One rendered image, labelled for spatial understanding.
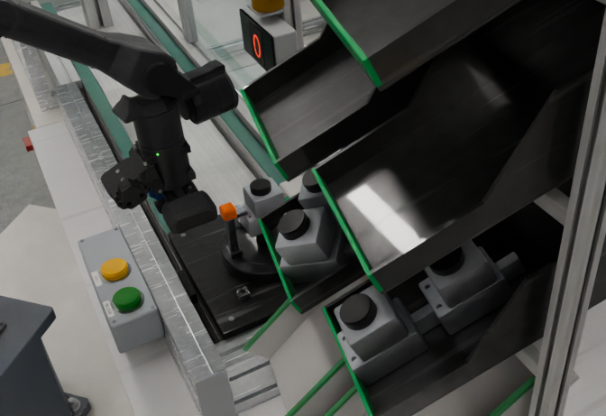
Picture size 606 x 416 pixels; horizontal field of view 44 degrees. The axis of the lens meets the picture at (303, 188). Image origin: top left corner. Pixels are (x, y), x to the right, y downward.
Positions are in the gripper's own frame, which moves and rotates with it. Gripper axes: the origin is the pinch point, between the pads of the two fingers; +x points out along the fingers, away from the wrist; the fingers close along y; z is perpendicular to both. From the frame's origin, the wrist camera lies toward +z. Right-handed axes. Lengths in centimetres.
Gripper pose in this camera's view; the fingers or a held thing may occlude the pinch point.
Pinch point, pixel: (177, 211)
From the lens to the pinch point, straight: 101.8
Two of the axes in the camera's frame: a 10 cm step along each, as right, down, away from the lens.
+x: 0.7, 7.9, 6.1
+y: 4.5, 5.2, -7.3
